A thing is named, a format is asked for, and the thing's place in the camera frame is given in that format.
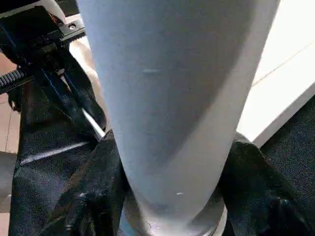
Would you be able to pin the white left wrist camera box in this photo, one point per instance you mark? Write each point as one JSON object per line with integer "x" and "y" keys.
{"x": 39, "y": 4}

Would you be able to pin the white plastic table top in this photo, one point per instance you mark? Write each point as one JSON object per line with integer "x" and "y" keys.
{"x": 285, "y": 73}

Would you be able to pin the white plastic table leg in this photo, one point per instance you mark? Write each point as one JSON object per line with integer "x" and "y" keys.
{"x": 177, "y": 98}

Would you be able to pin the black work mat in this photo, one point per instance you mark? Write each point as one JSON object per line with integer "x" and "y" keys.
{"x": 44, "y": 157}

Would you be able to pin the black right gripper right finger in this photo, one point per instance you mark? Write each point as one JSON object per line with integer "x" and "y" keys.
{"x": 266, "y": 196}

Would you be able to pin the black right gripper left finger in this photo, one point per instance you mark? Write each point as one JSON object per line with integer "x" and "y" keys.
{"x": 93, "y": 196}

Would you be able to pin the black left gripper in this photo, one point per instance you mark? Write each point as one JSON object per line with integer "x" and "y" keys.
{"x": 39, "y": 42}

